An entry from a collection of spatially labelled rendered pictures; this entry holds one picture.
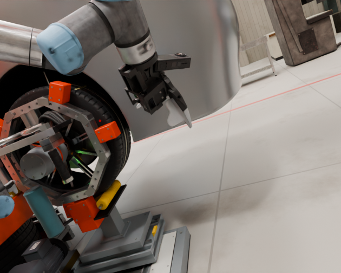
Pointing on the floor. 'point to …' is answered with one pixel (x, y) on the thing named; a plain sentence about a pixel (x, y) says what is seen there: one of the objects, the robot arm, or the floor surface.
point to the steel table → (267, 53)
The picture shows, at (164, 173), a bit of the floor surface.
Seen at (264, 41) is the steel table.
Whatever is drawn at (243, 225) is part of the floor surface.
